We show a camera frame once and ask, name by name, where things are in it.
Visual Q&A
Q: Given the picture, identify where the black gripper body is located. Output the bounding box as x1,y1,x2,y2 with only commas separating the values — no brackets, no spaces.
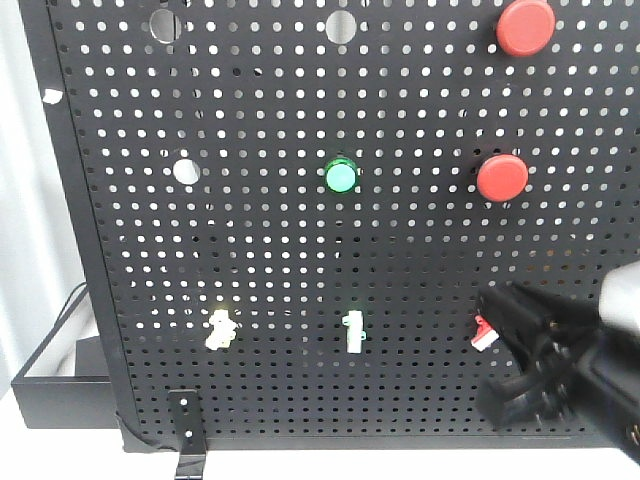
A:
521,287,639,461

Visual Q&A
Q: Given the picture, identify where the black tray box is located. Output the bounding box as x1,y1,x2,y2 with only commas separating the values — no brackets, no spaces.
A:
12,337,117,429

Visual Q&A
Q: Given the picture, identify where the black perforated pegboard panel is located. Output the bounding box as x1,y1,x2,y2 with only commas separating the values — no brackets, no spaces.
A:
19,1,639,453

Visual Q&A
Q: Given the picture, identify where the left black pegboard clamp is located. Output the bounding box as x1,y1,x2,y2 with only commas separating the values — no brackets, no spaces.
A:
168,389,207,480

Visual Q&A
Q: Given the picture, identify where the red toggle switch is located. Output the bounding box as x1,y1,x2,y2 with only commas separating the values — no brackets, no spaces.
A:
471,314,499,352

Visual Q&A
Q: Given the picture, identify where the green illuminated push button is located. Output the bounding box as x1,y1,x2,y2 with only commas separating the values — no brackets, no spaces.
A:
324,156,359,193

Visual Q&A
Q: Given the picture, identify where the grey curtain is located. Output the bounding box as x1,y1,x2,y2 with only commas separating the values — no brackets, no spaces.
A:
1,1,84,392

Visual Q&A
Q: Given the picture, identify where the red mushroom button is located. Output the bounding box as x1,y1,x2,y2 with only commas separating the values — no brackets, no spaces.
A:
477,154,528,202
496,0,556,57

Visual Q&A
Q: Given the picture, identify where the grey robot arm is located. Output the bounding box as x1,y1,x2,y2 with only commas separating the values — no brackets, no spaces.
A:
477,263,639,460

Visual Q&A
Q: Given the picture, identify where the lower red mushroom button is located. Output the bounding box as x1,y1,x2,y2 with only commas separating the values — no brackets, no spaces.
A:
477,154,528,202

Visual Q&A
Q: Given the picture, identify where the yellow toggle switch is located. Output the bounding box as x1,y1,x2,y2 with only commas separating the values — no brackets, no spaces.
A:
205,309,239,351

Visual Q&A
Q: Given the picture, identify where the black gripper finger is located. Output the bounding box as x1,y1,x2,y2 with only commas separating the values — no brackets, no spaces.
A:
477,283,552,370
477,373,545,428

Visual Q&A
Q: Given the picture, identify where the upper red mushroom button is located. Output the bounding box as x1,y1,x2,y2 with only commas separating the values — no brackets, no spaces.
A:
496,0,556,57

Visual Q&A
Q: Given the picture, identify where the black power cable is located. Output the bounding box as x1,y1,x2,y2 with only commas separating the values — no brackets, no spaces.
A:
49,282,89,341

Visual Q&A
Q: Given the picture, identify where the green toggle switch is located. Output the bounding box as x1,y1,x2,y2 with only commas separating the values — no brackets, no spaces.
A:
342,310,366,354

